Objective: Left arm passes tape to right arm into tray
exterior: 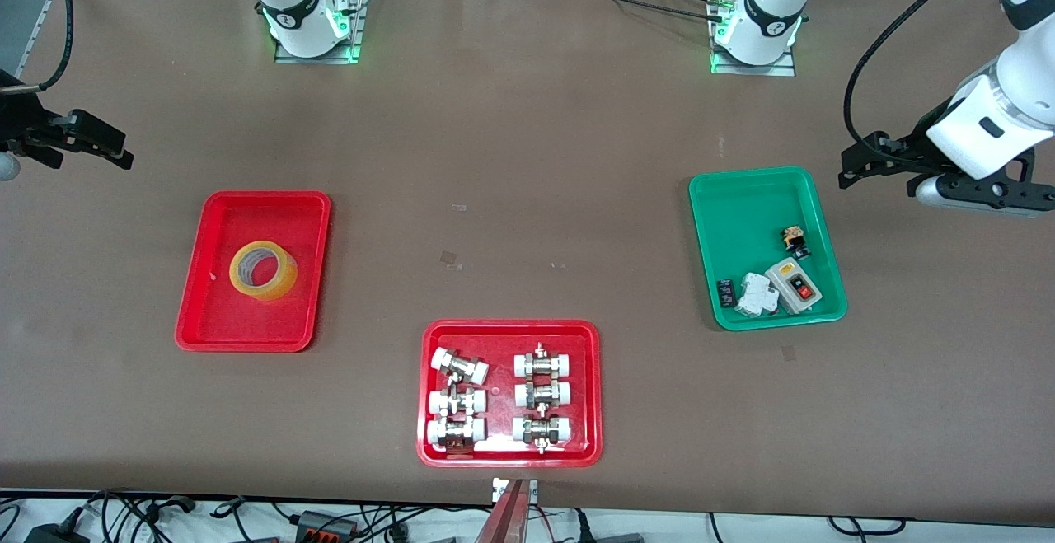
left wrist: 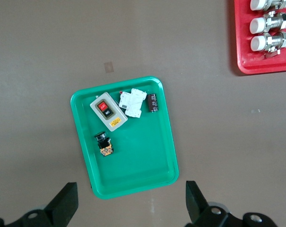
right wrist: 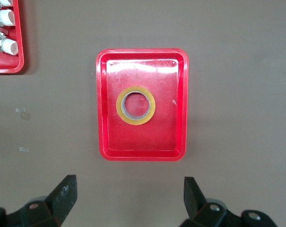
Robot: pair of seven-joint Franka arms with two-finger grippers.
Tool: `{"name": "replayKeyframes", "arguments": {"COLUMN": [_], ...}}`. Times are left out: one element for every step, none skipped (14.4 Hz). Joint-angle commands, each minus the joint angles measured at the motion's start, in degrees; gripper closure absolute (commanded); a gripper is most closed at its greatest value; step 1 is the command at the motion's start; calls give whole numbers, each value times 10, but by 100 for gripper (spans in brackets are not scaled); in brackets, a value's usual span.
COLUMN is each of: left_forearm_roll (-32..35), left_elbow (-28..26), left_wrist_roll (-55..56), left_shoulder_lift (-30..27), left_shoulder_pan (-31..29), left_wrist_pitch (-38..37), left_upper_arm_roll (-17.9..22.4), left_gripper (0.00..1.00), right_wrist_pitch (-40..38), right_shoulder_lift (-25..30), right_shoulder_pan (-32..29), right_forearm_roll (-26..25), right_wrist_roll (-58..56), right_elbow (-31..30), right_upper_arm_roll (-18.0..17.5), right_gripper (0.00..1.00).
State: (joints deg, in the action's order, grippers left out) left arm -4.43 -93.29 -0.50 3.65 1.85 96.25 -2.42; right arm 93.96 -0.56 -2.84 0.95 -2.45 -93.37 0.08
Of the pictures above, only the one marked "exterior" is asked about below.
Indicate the white bracket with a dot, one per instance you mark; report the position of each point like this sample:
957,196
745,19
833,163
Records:
532,489

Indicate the red metal bar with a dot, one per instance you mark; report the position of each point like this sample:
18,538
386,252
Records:
504,522

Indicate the brown tape patch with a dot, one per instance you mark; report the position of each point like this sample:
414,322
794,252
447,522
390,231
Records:
450,260

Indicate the small black chip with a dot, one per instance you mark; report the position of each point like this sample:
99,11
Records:
726,292

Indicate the grey on-off switch box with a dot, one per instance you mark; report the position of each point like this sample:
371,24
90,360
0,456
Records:
795,287

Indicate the white circuit breaker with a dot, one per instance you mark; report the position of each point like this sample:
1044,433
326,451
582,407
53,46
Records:
757,296

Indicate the metal pipe fitting white caps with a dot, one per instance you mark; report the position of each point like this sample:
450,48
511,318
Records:
456,432
541,430
542,395
542,363
460,367
456,401

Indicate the black push button switch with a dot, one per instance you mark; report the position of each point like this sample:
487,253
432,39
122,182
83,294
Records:
794,242

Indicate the red plastic tray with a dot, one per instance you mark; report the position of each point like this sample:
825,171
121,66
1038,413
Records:
247,329
503,337

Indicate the aluminium arm base plate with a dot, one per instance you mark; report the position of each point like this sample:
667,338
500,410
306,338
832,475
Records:
358,24
783,65

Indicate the yellow packing tape roll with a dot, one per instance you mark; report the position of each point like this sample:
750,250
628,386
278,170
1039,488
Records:
264,294

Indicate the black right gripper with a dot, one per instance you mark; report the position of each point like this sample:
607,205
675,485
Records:
23,128

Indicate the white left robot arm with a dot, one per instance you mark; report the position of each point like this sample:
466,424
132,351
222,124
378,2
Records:
1005,90

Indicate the green plastic tray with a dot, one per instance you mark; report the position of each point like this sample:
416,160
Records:
742,222

